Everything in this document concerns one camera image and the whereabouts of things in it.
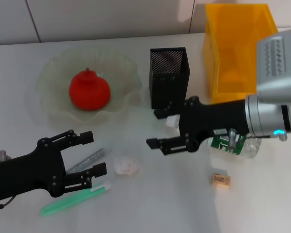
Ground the black mesh pen holder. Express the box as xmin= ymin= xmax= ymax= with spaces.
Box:
xmin=149 ymin=47 xmax=191 ymax=110

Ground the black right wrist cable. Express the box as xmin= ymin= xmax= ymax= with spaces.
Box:
xmin=242 ymin=134 xmax=275 ymax=141

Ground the yellow plastic bin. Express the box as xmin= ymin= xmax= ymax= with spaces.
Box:
xmin=203 ymin=2 xmax=278 ymax=104

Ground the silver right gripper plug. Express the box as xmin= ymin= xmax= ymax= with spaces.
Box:
xmin=227 ymin=128 xmax=237 ymax=150

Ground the white paper ball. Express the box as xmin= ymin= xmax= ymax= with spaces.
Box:
xmin=113 ymin=156 xmax=140 ymax=176

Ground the grey glitter marker pen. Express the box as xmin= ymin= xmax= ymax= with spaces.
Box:
xmin=66 ymin=147 xmax=112 ymax=173

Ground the clear water bottle green label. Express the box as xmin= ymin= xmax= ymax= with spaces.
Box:
xmin=165 ymin=115 xmax=261 ymax=159

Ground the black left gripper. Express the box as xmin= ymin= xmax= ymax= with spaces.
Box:
xmin=0 ymin=130 xmax=107 ymax=202

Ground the red-orange fruit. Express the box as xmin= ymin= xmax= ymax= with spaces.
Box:
xmin=68 ymin=67 xmax=112 ymax=111

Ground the tan eraser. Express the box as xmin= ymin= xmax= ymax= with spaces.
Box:
xmin=210 ymin=172 xmax=232 ymax=189

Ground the pale green glass fruit plate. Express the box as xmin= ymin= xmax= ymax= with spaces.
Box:
xmin=36 ymin=47 xmax=143 ymax=123

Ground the green pen white clip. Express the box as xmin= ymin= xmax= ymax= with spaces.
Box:
xmin=40 ymin=181 xmax=112 ymax=217

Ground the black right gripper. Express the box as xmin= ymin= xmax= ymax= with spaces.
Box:
xmin=146 ymin=96 xmax=252 ymax=156

